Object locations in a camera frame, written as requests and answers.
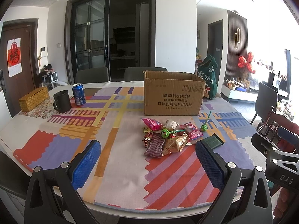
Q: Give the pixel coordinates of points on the colourful patterned tablecloth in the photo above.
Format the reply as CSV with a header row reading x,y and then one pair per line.
x,y
124,177

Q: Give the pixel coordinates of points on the brown entrance door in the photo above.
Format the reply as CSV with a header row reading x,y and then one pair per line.
x,y
23,83

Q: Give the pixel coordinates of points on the grey dining chair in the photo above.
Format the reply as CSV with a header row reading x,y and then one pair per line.
x,y
93,75
137,73

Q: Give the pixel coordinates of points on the blue pepsi can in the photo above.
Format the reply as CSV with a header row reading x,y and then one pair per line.
x,y
79,94

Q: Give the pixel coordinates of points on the green christmas felt bag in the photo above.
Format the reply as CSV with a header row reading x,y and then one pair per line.
x,y
207,71

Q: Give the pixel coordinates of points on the brown cardboard box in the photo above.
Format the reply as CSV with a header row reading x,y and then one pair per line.
x,y
172,93

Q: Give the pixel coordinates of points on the white shelf with items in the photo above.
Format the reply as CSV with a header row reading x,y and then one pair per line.
x,y
48,77

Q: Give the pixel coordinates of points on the grey dining chair right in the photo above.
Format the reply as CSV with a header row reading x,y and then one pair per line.
x,y
137,73

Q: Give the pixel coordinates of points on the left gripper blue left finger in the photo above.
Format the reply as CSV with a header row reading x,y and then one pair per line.
x,y
83,164

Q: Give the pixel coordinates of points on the pink red snack packet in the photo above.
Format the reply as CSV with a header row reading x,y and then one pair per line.
x,y
192,131

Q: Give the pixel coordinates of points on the maroon striped snack packet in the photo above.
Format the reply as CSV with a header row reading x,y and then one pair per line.
x,y
155,146

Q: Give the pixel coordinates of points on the gold brown snack packet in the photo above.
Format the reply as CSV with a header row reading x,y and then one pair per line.
x,y
174,145

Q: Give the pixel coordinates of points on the white low tv cabinet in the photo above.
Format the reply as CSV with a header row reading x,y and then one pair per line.
x,y
237,96

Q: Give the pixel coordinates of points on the person's right hand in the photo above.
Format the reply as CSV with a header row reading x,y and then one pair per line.
x,y
286,208

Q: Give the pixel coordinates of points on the dark chair at right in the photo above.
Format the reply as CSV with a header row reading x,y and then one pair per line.
x,y
266,101

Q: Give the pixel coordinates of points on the grey dining chair left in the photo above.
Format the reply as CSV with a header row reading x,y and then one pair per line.
x,y
93,75

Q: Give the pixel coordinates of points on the dark green snack packet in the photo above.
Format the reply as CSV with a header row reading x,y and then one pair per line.
x,y
213,141

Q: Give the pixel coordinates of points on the green lollipop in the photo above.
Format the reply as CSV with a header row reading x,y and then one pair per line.
x,y
204,126
165,133

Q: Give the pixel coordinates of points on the white snack packet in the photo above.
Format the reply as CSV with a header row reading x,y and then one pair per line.
x,y
170,125

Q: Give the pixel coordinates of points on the black glass sliding door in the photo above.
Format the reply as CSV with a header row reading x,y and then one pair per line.
x,y
109,34

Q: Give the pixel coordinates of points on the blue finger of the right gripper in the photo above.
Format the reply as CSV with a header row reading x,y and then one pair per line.
x,y
272,122
287,135

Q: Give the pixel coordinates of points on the red bow decoration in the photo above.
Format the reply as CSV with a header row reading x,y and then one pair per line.
x,y
246,62

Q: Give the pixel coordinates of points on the black mug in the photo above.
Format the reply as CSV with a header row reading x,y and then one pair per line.
x,y
62,102

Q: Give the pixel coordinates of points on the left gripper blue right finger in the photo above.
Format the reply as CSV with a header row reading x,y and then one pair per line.
x,y
213,166

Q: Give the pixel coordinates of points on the red fu door poster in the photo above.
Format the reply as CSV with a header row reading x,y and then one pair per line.
x,y
14,57

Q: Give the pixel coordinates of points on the gold wall ornament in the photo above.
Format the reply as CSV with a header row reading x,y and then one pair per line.
x,y
237,38

